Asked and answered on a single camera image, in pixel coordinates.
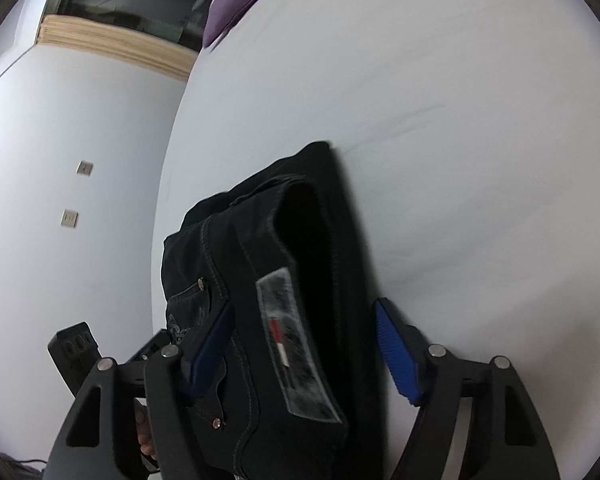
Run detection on black denim pants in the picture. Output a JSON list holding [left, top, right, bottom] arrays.
[[161, 142, 384, 479]]

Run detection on person's left hand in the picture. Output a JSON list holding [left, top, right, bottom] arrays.
[[134, 400, 158, 460]]

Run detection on white bed mattress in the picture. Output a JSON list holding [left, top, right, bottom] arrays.
[[152, 0, 600, 479]]

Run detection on left beige curtain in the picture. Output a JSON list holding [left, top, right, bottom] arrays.
[[36, 14, 198, 81]]

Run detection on near wall socket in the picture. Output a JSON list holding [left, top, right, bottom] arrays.
[[60, 209, 79, 229]]

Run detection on wall socket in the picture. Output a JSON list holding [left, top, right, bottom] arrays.
[[76, 160, 94, 177], [60, 209, 79, 229]]

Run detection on far wall socket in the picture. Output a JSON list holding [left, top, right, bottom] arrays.
[[76, 160, 94, 177]]

